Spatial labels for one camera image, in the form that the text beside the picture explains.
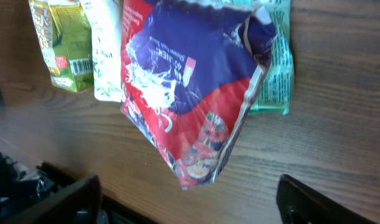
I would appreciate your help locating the red purple snack packet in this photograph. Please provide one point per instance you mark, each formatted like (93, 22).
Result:
(190, 72)

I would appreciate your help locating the teal wet wipes packet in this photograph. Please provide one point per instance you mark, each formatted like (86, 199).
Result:
(275, 93)

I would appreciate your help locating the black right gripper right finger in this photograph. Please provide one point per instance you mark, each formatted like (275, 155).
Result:
(299, 203)

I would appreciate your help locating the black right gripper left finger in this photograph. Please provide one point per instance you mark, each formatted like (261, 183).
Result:
(64, 205)

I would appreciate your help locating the white cream tube gold cap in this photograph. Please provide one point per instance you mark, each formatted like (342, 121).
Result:
(105, 18)

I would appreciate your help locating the green tea box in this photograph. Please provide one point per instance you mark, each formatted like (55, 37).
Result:
(64, 36)

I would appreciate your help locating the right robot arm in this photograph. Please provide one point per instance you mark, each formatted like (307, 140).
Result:
(19, 192)

